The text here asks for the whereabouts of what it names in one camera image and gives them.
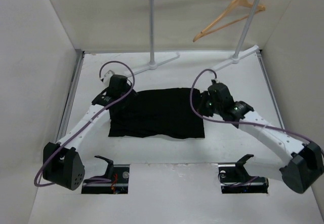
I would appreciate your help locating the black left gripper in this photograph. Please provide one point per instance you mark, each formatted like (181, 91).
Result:
(127, 88)

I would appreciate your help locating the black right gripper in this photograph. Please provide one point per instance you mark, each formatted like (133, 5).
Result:
(205, 96)

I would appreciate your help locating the black trousers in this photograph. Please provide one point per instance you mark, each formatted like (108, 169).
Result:
(158, 112)

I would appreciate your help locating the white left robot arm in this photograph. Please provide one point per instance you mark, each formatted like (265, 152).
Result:
(62, 163)

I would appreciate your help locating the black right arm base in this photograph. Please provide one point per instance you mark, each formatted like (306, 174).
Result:
(234, 179)

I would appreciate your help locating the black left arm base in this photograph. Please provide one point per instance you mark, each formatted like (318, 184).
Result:
(103, 176)

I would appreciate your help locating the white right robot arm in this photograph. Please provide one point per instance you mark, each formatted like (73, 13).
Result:
(300, 164)

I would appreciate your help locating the white metal clothes rack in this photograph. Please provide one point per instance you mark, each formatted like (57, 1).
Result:
(169, 28)

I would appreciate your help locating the right aluminium table rail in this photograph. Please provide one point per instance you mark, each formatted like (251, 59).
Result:
(266, 106)

